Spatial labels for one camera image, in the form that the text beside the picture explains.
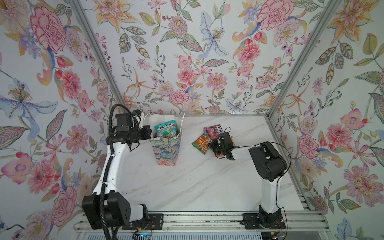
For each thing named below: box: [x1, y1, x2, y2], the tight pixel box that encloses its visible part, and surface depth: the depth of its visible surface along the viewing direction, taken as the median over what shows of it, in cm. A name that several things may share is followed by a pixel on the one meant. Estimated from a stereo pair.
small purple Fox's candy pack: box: [203, 124, 224, 140], surface depth 112 cm
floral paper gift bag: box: [149, 133, 182, 166], surface depth 84 cm
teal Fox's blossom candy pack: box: [154, 119, 177, 138], surface depth 88 cm
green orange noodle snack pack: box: [191, 133, 212, 155], surface depth 105 cm
